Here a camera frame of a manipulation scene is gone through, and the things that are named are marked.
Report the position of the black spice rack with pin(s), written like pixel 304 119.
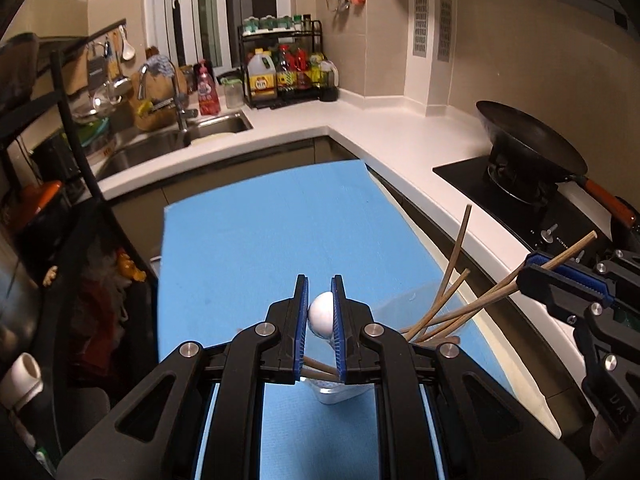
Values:
pixel 295 43

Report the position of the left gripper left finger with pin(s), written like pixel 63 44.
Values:
pixel 198 414

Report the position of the yellow oil bottle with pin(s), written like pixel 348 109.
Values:
pixel 262 76

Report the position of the blue table cloth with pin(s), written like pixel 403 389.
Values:
pixel 229 253

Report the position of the clear plastic utensil holder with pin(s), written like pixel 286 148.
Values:
pixel 366 354

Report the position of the chrome kitchen faucet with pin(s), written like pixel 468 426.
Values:
pixel 161 96

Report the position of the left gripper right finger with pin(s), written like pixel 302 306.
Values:
pixel 440 414

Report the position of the pink dish soap bottle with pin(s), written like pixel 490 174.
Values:
pixel 208 101

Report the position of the stainless steel sink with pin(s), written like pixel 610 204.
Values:
pixel 145 147

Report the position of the white paper roll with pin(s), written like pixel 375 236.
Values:
pixel 21 383

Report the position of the wooden chopstick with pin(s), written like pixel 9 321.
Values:
pixel 456 251
pixel 435 342
pixel 311 373
pixel 320 366
pixel 430 327
pixel 480 303
pixel 435 304

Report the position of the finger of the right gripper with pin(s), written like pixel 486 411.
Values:
pixel 566 291

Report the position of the black gas stove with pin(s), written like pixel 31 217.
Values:
pixel 535 212

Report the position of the white ceramic spoon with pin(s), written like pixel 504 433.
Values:
pixel 320 315

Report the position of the black metal shelf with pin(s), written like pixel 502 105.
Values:
pixel 95 333

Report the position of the black wok with wooden handle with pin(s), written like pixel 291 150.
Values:
pixel 545 153

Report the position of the hanging white ladle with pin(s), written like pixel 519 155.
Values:
pixel 128 51

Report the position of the glass jar with green lid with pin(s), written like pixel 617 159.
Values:
pixel 233 92

